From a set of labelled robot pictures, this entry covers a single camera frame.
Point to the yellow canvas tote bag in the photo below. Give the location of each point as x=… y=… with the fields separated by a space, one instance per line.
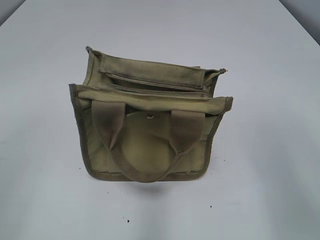
x=146 y=121

